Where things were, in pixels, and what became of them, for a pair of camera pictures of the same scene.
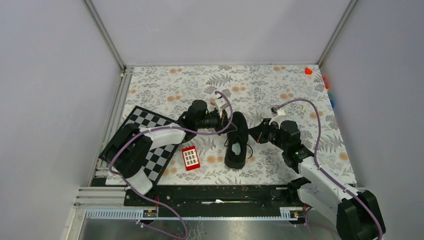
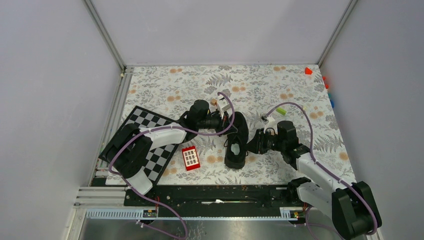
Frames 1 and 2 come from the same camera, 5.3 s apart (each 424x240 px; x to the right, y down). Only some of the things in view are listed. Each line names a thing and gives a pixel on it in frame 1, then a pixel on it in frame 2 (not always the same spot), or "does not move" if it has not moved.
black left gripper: x=223 y=120 does not move
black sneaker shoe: x=237 y=142 does not move
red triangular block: x=308 y=71 does not move
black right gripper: x=259 y=132 → x=256 y=144
